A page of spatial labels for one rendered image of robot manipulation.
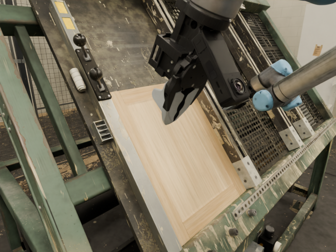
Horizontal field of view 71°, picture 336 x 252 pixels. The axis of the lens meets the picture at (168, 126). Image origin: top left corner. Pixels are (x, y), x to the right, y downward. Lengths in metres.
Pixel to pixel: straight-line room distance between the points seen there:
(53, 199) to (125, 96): 0.43
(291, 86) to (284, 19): 5.40
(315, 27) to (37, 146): 4.35
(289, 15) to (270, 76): 5.20
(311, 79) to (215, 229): 0.57
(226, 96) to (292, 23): 5.86
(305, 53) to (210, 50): 4.29
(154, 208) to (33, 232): 0.56
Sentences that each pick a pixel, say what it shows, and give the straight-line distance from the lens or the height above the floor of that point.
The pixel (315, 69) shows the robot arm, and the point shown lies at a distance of 0.83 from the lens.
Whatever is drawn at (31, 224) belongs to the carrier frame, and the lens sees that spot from 1.20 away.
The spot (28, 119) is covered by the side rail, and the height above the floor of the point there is 1.31.
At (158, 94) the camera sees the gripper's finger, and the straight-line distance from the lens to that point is 0.43.
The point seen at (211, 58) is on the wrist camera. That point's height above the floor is 1.48.
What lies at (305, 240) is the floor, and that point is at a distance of 2.38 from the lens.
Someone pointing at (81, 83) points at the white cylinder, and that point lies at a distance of 0.84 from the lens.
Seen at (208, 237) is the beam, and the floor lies 0.89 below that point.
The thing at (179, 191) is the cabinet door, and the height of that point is 1.00.
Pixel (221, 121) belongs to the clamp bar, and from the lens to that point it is 1.07.
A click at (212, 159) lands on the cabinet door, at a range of 1.02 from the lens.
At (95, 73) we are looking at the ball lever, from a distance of 0.71.
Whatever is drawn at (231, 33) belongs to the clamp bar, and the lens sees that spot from 1.65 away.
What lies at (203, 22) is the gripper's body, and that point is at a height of 1.52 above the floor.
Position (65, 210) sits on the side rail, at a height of 1.11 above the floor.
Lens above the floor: 1.50
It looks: 20 degrees down
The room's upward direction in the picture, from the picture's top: straight up
